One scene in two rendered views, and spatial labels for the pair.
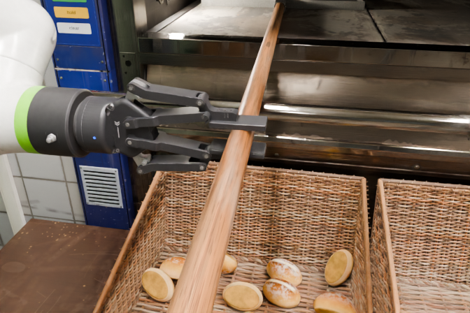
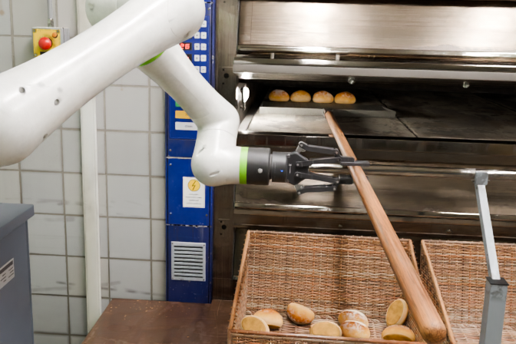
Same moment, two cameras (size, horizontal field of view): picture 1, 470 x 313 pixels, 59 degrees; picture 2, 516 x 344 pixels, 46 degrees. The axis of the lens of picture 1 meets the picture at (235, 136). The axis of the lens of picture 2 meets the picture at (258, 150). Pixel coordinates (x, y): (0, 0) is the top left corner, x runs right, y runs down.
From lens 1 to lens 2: 1.02 m
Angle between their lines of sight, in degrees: 16
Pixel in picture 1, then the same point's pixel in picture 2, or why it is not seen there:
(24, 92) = (241, 149)
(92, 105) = (279, 154)
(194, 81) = not seen: hidden behind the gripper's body
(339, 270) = (398, 313)
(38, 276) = (144, 332)
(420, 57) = (442, 147)
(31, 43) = (235, 125)
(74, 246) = (164, 315)
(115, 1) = not seen: hidden behind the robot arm
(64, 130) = (267, 166)
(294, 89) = not seen: hidden behind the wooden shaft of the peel
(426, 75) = (448, 159)
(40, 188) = (124, 269)
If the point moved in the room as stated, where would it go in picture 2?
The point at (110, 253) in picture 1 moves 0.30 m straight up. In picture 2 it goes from (199, 317) to (200, 231)
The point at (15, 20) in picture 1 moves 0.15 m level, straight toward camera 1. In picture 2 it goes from (229, 113) to (262, 122)
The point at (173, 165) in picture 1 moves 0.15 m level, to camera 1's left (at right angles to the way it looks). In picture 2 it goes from (318, 188) to (257, 188)
